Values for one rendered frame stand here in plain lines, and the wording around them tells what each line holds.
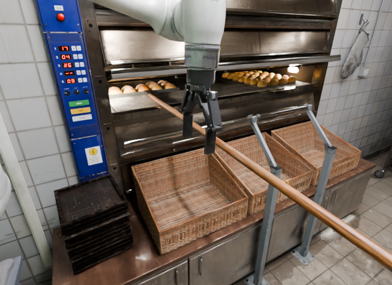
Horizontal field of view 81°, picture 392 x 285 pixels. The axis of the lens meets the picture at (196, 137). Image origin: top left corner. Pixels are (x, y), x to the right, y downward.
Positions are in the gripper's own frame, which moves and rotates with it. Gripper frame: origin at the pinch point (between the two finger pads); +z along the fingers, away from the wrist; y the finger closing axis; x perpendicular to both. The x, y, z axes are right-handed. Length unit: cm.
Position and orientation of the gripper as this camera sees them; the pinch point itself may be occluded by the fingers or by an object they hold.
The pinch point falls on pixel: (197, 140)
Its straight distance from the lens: 67.4
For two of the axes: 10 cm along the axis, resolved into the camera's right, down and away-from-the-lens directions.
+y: 4.7, 3.4, -8.1
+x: 8.8, -1.4, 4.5
